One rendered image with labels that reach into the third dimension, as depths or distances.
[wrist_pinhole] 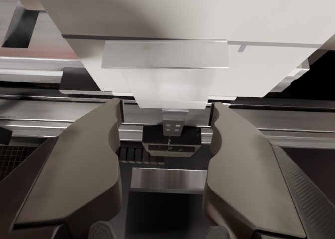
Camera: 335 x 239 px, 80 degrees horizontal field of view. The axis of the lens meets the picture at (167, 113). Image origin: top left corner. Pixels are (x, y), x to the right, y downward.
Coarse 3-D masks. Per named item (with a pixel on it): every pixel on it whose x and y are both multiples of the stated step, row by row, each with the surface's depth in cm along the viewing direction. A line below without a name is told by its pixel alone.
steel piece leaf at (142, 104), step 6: (138, 102) 25; (144, 102) 25; (150, 102) 24; (156, 102) 24; (162, 102) 24; (168, 102) 24; (174, 102) 24; (180, 102) 24; (186, 102) 24; (192, 102) 24; (198, 102) 24; (204, 102) 24; (174, 108) 26; (180, 108) 26; (186, 108) 26; (192, 108) 26; (198, 108) 26; (204, 108) 26
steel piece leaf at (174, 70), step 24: (120, 48) 14; (144, 48) 14; (168, 48) 14; (192, 48) 14; (216, 48) 13; (144, 72) 18; (168, 72) 18; (192, 72) 18; (216, 72) 17; (144, 96) 23; (168, 96) 23; (192, 96) 22
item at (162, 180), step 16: (144, 176) 21; (160, 176) 21; (176, 176) 21; (192, 176) 21; (144, 192) 20; (160, 192) 20; (176, 192) 20; (192, 192) 20; (128, 208) 19; (144, 208) 19; (160, 208) 19; (176, 208) 19; (192, 208) 19; (128, 224) 19; (144, 224) 19; (160, 224) 19; (176, 224) 19; (192, 224) 19; (208, 224) 19
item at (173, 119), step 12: (168, 108) 26; (168, 120) 30; (180, 120) 30; (144, 132) 40; (156, 132) 41; (168, 132) 38; (180, 132) 37; (192, 132) 41; (144, 144) 40; (156, 144) 40; (168, 144) 40; (180, 144) 40; (192, 144) 40; (168, 156) 48; (180, 156) 47
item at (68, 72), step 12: (72, 72) 23; (84, 72) 23; (60, 84) 23; (72, 84) 23; (84, 84) 23; (96, 84) 23; (72, 96) 25; (84, 96) 25; (96, 96) 25; (108, 96) 25; (120, 96) 25; (132, 96) 25
